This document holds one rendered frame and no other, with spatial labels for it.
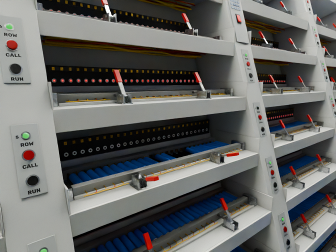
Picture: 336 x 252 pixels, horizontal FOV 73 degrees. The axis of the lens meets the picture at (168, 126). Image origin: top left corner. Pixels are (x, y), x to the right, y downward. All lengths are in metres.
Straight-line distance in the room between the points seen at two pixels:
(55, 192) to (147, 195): 0.19
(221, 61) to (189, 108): 0.32
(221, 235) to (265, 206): 0.22
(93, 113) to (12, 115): 0.14
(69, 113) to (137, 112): 0.15
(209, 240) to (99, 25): 0.60
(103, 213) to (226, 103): 0.48
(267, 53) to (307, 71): 0.49
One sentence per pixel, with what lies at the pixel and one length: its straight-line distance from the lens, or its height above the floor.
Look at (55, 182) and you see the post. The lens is 0.46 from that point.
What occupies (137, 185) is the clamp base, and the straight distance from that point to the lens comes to 0.53.
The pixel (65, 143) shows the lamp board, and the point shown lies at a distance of 0.63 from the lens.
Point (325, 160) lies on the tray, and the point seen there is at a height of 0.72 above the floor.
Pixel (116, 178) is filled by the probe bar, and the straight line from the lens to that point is 0.54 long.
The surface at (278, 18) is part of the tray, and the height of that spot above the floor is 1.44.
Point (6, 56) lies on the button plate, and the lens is 0.49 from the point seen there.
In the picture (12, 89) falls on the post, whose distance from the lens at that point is 0.48.
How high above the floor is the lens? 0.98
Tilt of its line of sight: 4 degrees up
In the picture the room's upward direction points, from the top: 11 degrees counter-clockwise
